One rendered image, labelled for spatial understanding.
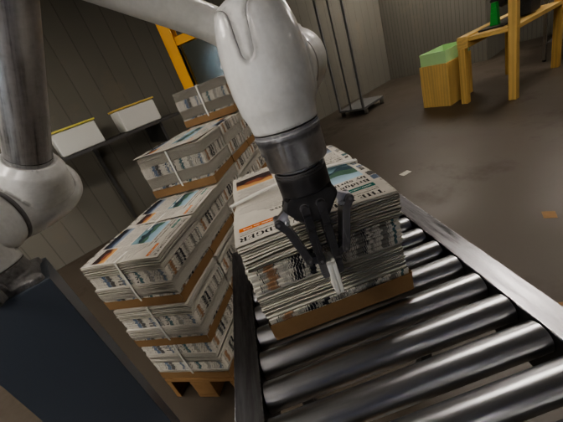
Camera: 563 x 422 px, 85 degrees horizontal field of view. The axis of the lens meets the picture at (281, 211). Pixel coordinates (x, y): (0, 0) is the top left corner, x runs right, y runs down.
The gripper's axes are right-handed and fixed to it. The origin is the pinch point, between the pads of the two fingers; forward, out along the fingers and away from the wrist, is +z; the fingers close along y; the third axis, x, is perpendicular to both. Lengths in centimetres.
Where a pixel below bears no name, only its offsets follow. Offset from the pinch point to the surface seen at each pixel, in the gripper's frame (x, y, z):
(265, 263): -2.3, 10.3, -5.2
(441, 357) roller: 11.7, -10.5, 13.3
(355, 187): -7.5, -9.3, -9.9
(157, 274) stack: -56, 54, 18
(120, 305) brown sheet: -66, 78, 30
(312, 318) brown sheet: -2.2, 6.3, 10.1
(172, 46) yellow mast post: -231, 36, -68
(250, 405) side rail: 7.7, 20.8, 13.1
